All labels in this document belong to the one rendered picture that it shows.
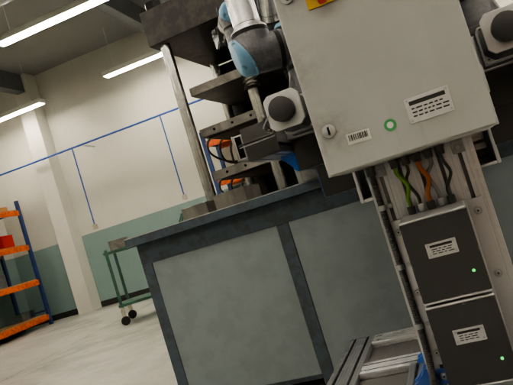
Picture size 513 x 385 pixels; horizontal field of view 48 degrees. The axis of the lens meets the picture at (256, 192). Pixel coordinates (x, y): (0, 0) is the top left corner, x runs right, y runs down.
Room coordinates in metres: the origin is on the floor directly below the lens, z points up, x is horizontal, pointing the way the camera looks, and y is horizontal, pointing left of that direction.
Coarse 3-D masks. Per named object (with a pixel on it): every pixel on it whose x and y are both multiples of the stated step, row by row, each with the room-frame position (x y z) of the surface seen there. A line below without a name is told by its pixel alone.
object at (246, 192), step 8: (256, 184) 2.61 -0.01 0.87; (224, 192) 2.47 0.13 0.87; (232, 192) 2.46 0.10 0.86; (240, 192) 2.45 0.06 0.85; (248, 192) 2.48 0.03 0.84; (256, 192) 2.57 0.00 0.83; (216, 200) 2.49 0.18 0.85; (224, 200) 2.48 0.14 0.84; (232, 200) 2.46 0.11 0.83; (240, 200) 2.45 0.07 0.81; (216, 208) 2.49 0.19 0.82
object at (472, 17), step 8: (464, 0) 1.54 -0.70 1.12; (472, 0) 1.54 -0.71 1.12; (480, 0) 1.53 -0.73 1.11; (488, 0) 1.53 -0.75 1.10; (464, 8) 1.55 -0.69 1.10; (472, 8) 1.53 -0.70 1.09; (480, 8) 1.52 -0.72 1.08; (488, 8) 1.52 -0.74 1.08; (496, 8) 1.54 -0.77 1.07; (464, 16) 1.54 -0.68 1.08; (472, 16) 1.53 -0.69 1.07; (480, 16) 1.52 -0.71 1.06; (472, 24) 1.53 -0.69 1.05
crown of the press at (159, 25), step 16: (176, 0) 3.08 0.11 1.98; (192, 0) 3.05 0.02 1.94; (208, 0) 3.02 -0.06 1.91; (144, 16) 3.15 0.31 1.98; (160, 16) 3.12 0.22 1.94; (176, 16) 3.09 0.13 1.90; (192, 16) 3.06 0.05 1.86; (208, 16) 3.03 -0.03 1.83; (160, 32) 3.13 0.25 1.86; (176, 32) 3.10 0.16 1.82; (192, 32) 3.13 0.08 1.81; (208, 32) 3.21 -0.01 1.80; (176, 48) 3.32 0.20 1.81; (192, 48) 3.41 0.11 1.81; (208, 48) 3.50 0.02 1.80; (224, 48) 3.60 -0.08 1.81; (208, 64) 3.84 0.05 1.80
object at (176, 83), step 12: (168, 48) 3.17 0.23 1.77; (168, 60) 3.16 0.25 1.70; (168, 72) 3.18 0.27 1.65; (216, 72) 3.80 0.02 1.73; (180, 84) 3.17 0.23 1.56; (180, 96) 3.16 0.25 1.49; (180, 108) 3.17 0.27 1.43; (228, 108) 3.80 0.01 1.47; (192, 120) 3.18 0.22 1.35; (192, 132) 3.17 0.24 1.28; (192, 144) 3.17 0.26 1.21; (204, 156) 3.19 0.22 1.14; (204, 168) 3.17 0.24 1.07; (204, 180) 3.17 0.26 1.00; (252, 180) 3.81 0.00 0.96
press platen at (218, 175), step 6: (240, 162) 3.16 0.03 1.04; (246, 162) 3.15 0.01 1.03; (252, 162) 3.14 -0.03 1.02; (258, 162) 3.13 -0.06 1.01; (264, 162) 3.11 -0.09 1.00; (228, 168) 3.19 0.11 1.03; (234, 168) 3.17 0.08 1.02; (240, 168) 3.16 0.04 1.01; (246, 168) 3.15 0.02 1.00; (216, 174) 3.21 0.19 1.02; (222, 174) 3.20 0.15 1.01; (228, 174) 3.19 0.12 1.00
